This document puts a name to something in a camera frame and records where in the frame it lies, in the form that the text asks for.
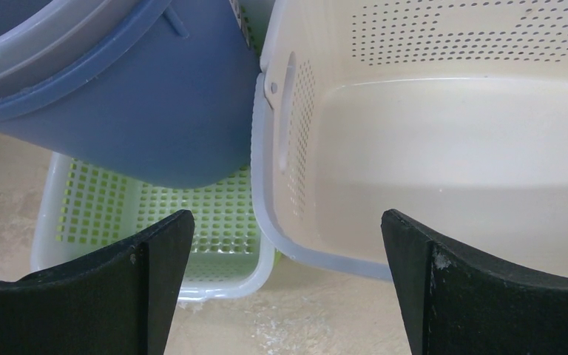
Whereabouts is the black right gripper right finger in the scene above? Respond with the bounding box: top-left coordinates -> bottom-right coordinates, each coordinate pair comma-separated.
381,209 -> 568,354

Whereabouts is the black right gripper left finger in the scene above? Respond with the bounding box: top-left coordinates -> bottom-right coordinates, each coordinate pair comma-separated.
0,210 -> 195,354

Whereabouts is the green and white tray basket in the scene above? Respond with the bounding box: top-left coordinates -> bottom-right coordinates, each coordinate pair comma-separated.
30,0 -> 277,302

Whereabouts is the cream perforated basket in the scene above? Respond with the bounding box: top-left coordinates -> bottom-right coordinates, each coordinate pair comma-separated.
251,1 -> 568,280

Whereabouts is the blue plastic bucket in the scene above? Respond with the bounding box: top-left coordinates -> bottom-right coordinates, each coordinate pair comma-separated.
0,1 -> 259,188

